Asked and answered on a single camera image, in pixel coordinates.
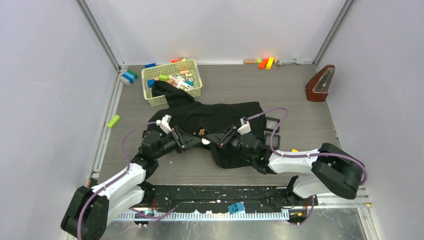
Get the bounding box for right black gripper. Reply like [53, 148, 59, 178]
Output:
[207, 125, 255, 163]

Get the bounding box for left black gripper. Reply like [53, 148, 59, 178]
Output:
[153, 126, 201, 160]

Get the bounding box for black button shirt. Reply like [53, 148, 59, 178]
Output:
[149, 80, 266, 169]

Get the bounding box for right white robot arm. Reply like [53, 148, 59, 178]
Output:
[205, 124, 367, 205]

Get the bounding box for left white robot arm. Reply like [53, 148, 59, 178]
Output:
[60, 126, 202, 240]

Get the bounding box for black square box far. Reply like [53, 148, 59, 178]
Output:
[264, 117, 280, 133]

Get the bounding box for black square box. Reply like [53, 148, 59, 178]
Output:
[264, 132, 281, 150]
[264, 117, 280, 133]

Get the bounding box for black square box near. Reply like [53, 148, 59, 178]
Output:
[264, 132, 281, 150]

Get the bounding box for toy blocks in basket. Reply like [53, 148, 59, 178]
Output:
[147, 69, 196, 91]

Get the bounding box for pale green plastic basket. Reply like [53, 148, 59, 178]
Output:
[141, 59, 203, 107]

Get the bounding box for blue toy brick front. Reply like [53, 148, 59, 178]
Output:
[227, 202, 245, 215]

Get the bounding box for lime green block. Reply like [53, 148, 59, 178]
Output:
[106, 114, 121, 128]

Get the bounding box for tan wooden block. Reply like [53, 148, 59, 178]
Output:
[244, 59, 258, 64]

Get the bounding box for blue block behind basket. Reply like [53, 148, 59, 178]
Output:
[144, 63, 157, 68]

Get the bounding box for stacked blue green bricks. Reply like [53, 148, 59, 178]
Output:
[120, 70, 139, 86]

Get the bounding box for brown wooden metronome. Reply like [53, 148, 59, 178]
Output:
[305, 65, 336, 102]

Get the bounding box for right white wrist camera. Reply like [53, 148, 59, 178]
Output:
[237, 117, 251, 135]

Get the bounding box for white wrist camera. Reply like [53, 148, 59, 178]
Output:
[156, 114, 172, 135]
[237, 117, 251, 135]

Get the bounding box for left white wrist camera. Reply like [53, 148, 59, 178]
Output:
[156, 114, 172, 135]

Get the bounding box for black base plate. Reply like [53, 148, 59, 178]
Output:
[135, 185, 312, 214]

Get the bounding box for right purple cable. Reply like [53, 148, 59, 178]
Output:
[246, 107, 369, 228]

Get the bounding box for orange block at wall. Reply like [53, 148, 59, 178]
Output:
[258, 58, 268, 70]

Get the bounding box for yellow block at wall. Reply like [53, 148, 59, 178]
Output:
[265, 57, 275, 70]

